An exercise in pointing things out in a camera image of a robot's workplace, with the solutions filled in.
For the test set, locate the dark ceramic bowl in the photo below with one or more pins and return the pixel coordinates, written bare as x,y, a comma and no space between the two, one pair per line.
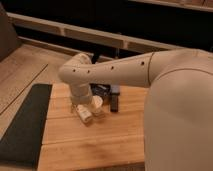
100,90

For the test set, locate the blue sponge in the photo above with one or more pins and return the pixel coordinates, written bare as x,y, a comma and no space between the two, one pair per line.
115,89

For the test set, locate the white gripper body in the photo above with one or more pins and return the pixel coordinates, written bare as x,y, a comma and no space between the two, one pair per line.
85,99

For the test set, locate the white wooden shelf rail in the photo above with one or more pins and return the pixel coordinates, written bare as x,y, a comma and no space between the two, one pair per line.
71,39

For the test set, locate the dark floor mat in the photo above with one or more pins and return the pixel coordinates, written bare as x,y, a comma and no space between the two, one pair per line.
21,143

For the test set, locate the black rectangular block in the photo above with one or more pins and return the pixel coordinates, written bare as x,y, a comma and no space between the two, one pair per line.
114,103

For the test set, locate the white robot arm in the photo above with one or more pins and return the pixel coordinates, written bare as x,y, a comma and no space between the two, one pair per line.
178,112

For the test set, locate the white plastic bottle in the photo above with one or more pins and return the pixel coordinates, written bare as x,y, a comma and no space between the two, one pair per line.
83,113

